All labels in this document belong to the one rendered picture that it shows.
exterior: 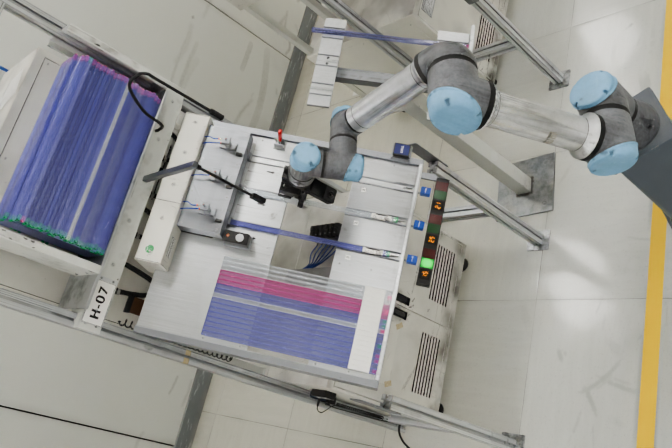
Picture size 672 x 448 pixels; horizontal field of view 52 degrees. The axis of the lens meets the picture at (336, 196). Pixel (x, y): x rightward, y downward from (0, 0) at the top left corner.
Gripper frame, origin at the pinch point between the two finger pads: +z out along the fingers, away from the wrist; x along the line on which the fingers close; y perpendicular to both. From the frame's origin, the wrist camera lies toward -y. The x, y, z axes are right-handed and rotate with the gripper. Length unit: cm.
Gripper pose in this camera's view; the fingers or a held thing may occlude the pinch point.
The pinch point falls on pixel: (302, 201)
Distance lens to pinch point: 208.2
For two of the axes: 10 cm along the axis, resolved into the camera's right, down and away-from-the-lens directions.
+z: -1.3, 3.4, 9.3
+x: -2.3, 9.0, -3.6
